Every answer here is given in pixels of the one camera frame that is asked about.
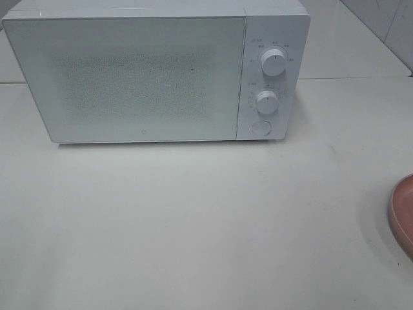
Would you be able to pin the pink round plate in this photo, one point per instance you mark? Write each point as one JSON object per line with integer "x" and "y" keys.
{"x": 400, "y": 214}

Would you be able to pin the lower white round knob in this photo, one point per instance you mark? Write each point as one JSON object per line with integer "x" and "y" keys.
{"x": 267, "y": 102}

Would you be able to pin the white microwave door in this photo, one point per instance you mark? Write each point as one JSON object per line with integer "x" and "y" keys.
{"x": 130, "y": 80}

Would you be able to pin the white microwave oven body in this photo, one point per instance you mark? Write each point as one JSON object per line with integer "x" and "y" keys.
{"x": 268, "y": 24}

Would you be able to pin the upper white round knob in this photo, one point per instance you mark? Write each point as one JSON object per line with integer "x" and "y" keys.
{"x": 273, "y": 61}

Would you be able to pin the white round door button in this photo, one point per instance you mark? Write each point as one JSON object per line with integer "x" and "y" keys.
{"x": 261, "y": 128}

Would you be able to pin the white round knob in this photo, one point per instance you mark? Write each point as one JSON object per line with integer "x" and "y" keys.
{"x": 267, "y": 102}
{"x": 273, "y": 61}

